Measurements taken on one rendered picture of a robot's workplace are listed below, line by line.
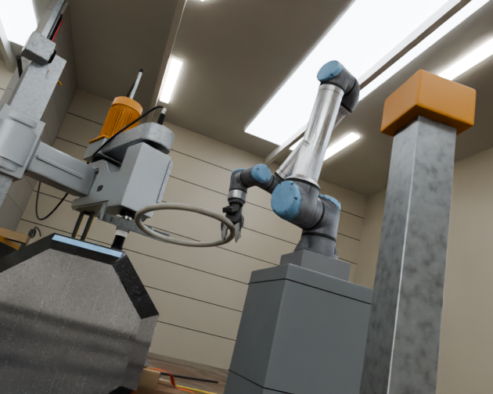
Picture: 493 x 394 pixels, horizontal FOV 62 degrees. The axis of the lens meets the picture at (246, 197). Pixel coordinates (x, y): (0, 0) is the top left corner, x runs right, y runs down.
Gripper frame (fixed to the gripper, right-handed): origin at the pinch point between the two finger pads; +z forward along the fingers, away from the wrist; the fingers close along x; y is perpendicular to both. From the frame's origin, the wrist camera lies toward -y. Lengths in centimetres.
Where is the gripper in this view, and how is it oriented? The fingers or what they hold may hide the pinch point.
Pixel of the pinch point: (229, 238)
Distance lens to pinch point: 190.9
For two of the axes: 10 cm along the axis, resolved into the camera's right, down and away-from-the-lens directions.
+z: -1.1, 8.9, -4.4
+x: -9.6, 0.1, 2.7
